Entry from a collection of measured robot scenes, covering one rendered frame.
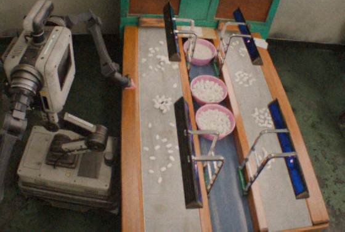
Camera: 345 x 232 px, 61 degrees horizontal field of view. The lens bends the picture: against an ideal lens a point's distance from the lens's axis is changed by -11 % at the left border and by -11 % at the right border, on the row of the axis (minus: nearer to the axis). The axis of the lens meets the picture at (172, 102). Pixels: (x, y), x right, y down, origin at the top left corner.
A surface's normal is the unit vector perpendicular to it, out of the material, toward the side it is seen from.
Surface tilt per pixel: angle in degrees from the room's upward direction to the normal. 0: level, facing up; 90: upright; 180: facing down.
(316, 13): 90
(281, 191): 0
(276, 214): 0
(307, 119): 0
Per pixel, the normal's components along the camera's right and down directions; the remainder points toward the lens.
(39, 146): 0.11, -0.65
